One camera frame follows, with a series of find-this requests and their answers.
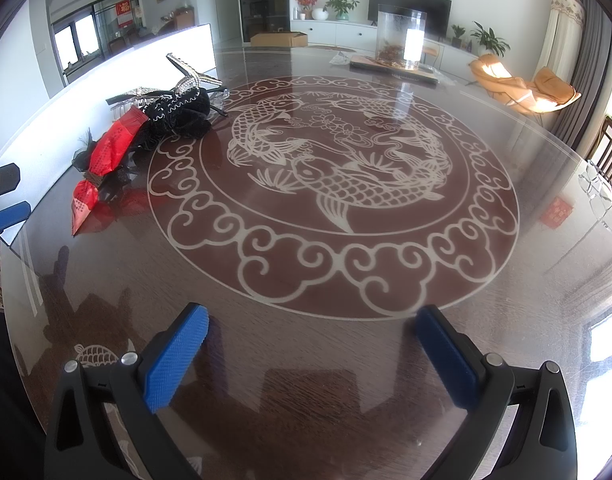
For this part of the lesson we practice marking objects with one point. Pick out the clear glass jar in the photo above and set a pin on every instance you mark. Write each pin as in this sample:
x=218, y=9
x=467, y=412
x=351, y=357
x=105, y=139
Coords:
x=400, y=35

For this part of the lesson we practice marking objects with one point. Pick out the standing air conditioner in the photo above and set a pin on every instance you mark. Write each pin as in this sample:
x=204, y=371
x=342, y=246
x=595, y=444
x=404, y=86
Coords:
x=563, y=25

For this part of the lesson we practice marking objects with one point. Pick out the silver hair claw clip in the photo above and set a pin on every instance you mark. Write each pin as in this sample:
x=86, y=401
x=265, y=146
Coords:
x=126, y=101

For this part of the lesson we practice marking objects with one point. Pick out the red door poster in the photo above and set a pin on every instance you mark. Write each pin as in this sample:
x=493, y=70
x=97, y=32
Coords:
x=125, y=14

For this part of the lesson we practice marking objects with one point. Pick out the red foil packet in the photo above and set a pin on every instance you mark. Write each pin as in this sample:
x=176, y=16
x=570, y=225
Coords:
x=116, y=142

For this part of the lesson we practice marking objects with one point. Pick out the clear glass cup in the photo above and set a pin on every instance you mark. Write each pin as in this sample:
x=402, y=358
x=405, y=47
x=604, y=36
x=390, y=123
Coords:
x=608, y=217
x=595, y=177

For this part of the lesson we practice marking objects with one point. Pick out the rhinestone hair clip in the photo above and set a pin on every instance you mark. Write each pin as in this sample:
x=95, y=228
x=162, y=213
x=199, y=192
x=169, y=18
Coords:
x=191, y=75

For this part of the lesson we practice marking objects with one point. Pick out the white media cabinet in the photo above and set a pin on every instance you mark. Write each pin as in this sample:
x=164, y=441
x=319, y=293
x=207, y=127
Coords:
x=346, y=32

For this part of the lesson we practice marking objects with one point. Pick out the brown cardboard carton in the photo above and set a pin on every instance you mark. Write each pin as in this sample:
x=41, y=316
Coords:
x=278, y=39

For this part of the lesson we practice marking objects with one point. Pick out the dark wooden chair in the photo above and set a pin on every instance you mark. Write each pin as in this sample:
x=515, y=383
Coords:
x=608, y=150

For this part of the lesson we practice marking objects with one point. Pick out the leafy green potted plant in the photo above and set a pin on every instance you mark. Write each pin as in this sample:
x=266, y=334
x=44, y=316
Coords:
x=341, y=5

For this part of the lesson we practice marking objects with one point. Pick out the black scrunchie silver trim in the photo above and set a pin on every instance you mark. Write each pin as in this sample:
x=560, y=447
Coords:
x=181, y=110

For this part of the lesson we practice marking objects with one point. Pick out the wooden tray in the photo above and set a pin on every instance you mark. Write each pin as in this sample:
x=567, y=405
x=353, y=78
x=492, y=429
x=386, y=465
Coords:
x=366, y=65

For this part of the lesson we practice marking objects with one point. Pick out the broad-leaf potted plant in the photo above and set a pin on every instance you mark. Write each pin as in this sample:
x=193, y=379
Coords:
x=490, y=37

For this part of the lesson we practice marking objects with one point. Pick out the red square paper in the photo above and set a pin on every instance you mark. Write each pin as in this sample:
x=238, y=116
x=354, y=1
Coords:
x=555, y=211

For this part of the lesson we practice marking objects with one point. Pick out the black television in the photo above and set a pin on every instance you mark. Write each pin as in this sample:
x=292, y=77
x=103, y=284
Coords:
x=438, y=15

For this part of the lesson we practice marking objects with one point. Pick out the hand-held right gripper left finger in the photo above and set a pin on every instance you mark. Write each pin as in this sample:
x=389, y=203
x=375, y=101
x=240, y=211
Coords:
x=178, y=355

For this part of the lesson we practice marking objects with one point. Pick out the glass-topped wooden desktop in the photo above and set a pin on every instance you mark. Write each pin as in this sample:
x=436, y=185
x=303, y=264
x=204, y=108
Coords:
x=306, y=340

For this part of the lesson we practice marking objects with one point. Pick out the dark display cabinet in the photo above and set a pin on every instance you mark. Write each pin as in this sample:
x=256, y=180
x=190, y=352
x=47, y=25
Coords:
x=263, y=0

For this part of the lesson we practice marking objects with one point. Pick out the grey curtain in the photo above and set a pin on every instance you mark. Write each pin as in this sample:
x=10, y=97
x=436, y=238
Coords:
x=593, y=70

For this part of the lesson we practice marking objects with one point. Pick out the black hair clip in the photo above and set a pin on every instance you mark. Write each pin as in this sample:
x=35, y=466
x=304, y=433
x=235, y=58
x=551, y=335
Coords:
x=218, y=106

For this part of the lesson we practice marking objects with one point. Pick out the red flower bouquet vase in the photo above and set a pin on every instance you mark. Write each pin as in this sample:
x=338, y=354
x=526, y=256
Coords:
x=306, y=2

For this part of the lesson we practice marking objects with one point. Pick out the wooden stool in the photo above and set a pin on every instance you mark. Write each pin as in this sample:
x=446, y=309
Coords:
x=433, y=52

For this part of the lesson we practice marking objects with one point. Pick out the small potted plant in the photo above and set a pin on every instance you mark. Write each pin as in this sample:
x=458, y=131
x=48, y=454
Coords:
x=457, y=35

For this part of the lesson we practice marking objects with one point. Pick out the orange lounge chair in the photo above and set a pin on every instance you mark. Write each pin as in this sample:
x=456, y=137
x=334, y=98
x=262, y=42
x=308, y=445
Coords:
x=545, y=90

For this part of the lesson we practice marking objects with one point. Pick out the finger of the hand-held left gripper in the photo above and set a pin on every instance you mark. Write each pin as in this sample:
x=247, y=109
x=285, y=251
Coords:
x=6, y=177
x=11, y=215

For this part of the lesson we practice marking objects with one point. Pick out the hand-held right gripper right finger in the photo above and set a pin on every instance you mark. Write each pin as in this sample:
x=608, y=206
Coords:
x=445, y=360

